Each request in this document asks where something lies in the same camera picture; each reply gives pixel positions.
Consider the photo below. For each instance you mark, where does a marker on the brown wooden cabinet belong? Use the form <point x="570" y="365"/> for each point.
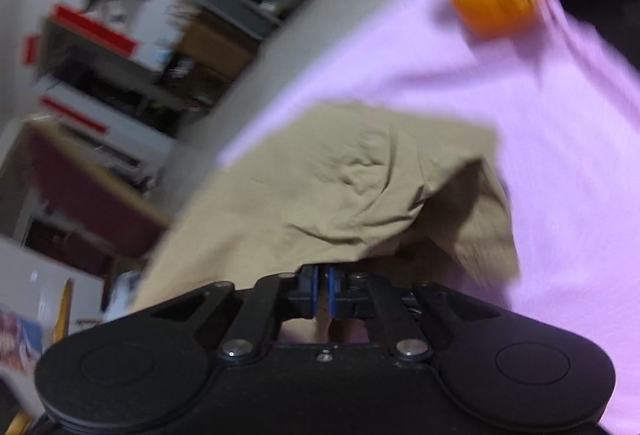
<point x="210" y="55"/>

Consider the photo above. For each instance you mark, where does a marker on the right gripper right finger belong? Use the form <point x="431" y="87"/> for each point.
<point x="348" y="294"/>

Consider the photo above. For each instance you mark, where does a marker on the khaki cargo pants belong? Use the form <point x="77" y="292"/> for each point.
<point x="410" y="197"/>

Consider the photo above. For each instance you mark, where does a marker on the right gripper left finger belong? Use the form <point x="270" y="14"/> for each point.
<point x="304" y="296"/>

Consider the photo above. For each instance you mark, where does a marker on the purple fleece blanket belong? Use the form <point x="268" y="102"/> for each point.
<point x="565" y="107"/>

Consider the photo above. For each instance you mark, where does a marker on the maroon wooden armchair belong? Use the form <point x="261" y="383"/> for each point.
<point x="58" y="202"/>

